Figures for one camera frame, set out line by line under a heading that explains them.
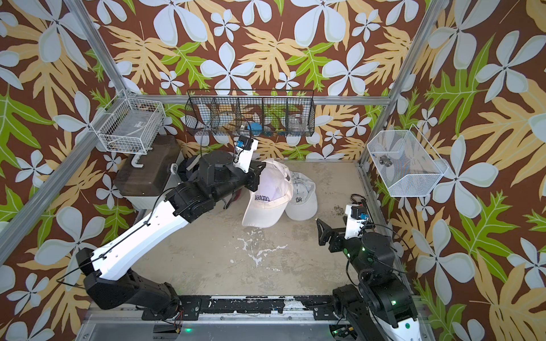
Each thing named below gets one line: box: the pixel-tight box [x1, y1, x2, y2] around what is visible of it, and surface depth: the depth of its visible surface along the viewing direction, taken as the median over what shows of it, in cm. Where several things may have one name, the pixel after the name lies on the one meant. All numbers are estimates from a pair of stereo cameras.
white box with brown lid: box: [113, 134, 184, 210], surface depth 93 cm
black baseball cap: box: [177, 154, 202, 182], surface depth 96 cm
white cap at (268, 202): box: [241, 158, 294, 229], surface depth 77 cm
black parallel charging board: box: [350, 204, 367, 220], surface depth 53 cm
